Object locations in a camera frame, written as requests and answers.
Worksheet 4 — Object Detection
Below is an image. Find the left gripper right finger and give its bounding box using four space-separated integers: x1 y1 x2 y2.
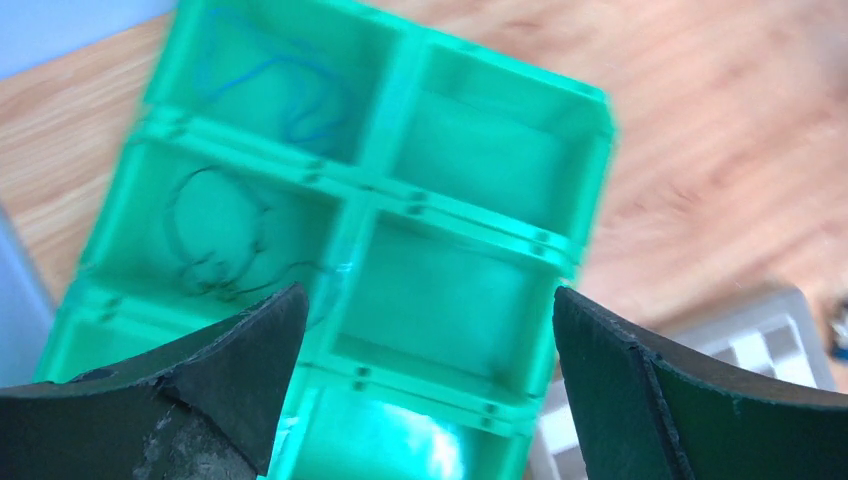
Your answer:
552 287 847 479

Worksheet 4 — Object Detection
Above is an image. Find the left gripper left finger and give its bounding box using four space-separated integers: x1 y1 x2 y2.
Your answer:
1 284 309 479

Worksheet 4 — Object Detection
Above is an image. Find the black wire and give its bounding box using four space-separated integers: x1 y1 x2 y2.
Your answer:
163 165 346 333

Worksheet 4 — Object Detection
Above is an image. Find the light blue wire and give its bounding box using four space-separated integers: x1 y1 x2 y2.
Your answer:
195 7 359 147

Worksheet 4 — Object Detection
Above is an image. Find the wooden chessboard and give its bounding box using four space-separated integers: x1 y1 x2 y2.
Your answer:
525 286 837 479

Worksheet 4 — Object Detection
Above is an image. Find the green compartment tray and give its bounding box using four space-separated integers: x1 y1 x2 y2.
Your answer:
36 1 615 479

